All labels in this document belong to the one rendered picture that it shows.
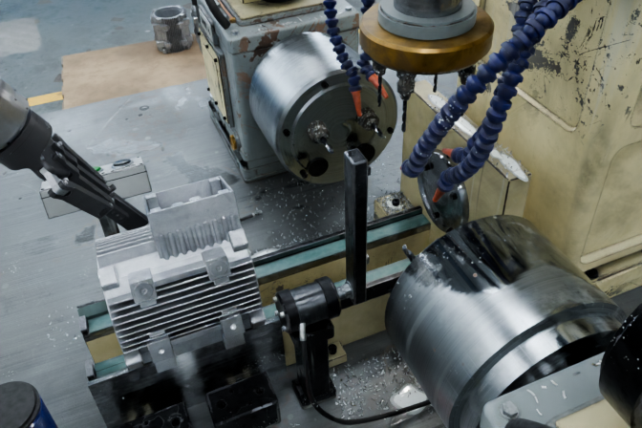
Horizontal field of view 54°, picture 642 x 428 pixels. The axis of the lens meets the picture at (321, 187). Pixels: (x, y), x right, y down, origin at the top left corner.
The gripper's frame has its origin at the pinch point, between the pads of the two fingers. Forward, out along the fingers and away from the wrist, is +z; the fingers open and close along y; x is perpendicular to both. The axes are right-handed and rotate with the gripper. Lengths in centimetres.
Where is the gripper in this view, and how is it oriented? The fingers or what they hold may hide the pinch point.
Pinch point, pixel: (123, 213)
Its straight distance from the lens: 95.2
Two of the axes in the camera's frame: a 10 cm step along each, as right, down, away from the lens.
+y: -3.8, -5.7, 7.3
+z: 4.9, 5.4, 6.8
